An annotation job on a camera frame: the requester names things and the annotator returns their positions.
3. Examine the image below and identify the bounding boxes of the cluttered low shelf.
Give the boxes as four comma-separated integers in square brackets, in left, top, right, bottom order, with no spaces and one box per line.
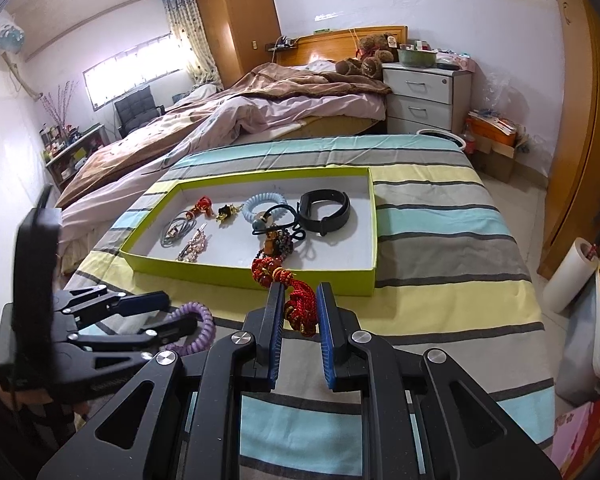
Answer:
[42,122,109,194]

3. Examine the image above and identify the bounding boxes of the green basin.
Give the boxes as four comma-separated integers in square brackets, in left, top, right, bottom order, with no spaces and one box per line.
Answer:
[396,47,439,68]

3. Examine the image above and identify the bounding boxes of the red gold knot charm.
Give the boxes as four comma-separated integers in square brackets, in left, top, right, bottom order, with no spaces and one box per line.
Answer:
[189,195,215,219]

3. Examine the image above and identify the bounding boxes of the white paper roll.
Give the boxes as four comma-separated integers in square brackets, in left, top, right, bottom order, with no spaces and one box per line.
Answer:
[542,237,600,314]

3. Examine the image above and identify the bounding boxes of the white drawer nightstand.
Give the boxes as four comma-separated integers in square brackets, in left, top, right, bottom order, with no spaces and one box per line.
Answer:
[382,62,474,136]

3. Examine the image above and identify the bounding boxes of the patterned curtain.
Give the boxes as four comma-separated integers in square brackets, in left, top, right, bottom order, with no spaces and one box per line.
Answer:
[160,0,226,89]

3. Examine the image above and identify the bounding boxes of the clear plastic storage container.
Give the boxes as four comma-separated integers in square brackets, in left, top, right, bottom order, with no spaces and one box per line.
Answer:
[554,284,600,402]

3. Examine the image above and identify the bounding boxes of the green shallow cardboard box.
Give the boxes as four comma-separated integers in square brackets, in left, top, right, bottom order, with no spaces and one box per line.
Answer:
[118,167,380,297]

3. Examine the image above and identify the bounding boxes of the striped bed sheet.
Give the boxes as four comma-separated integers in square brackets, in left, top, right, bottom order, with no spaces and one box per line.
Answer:
[62,133,557,480]

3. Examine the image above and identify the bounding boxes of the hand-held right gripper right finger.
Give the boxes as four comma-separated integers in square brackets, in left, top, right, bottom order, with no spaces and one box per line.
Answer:
[315,282,563,480]

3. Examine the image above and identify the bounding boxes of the red knot tassel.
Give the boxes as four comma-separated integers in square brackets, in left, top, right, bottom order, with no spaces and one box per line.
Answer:
[251,254,321,337]

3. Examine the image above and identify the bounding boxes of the wooden door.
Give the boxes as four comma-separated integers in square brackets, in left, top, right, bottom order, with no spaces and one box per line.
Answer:
[537,0,600,282]

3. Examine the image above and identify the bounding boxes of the black gold charm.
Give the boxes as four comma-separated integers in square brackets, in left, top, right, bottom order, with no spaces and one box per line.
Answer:
[214,202,244,224]

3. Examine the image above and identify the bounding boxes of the stack of books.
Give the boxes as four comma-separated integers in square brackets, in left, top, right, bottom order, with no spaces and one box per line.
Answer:
[467,109,519,149]

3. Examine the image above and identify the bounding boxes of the grey hair ties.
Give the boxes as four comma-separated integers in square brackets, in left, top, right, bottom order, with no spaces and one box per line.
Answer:
[160,212,201,249]

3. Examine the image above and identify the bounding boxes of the white round bin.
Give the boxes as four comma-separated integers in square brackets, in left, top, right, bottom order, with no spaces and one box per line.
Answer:
[417,128,469,150]

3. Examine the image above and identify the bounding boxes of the wooden wardrobe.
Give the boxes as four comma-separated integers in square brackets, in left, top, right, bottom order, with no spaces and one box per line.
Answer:
[192,0,284,89]

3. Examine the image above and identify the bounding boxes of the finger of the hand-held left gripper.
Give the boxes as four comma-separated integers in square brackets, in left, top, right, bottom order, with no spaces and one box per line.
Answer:
[66,317,200,359]
[54,285,172,329]

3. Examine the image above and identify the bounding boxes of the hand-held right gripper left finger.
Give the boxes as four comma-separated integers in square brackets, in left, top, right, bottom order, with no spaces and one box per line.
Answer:
[37,284,287,480]

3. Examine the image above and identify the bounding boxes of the pink flower branches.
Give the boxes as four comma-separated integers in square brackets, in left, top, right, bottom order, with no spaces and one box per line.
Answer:
[39,79,79,129]

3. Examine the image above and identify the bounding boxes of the person's left forearm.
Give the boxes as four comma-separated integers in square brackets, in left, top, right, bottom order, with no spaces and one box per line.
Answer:
[0,350,90,480]

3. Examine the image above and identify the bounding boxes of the brown bead bracelet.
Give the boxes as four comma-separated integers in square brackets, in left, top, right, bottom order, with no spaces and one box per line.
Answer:
[259,227,294,261]

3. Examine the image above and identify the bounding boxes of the window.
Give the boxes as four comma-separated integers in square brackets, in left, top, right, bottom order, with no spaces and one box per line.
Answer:
[82,32,189,111]

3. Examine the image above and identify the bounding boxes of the black smart band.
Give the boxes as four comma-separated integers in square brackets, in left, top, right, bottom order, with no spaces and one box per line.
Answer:
[298,188,352,237]

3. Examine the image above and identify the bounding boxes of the wooden headboard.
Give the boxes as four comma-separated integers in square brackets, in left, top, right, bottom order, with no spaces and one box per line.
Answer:
[279,25,409,69]

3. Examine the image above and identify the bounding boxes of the purple spiral hair tie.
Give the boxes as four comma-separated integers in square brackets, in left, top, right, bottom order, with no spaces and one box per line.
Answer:
[162,301,215,355]

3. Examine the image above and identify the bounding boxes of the pink beaded hair clip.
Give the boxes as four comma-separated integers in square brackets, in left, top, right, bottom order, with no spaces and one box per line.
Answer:
[176,224,212,263]

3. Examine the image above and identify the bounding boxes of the pink printed box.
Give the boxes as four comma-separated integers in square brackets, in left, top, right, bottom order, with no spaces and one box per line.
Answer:
[549,394,600,480]

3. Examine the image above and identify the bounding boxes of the grey chair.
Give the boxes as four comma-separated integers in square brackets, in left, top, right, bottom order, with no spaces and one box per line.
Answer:
[113,84,166,136]

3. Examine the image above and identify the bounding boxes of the pink duvet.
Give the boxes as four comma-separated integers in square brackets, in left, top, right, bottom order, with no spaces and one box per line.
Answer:
[57,91,387,267]

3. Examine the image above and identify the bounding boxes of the clear plastic bag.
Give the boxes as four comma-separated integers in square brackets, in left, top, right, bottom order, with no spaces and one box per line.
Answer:
[484,71,532,127]

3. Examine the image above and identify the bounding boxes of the light blue spiral hair tie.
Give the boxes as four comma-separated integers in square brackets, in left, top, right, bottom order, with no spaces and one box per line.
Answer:
[242,190,287,222]

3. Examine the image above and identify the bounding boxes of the covered air conditioner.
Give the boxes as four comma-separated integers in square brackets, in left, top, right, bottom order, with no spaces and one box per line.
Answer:
[0,14,26,54]

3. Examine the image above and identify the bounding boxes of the black hair tie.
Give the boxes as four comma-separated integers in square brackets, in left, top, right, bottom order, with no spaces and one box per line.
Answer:
[251,204,324,262]

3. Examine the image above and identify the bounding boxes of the brown teddy bear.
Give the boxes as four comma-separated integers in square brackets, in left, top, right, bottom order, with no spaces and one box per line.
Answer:
[334,32,399,80]

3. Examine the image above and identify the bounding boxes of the air conditioner pipe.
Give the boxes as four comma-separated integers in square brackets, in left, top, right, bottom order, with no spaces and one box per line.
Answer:
[7,52,46,101]

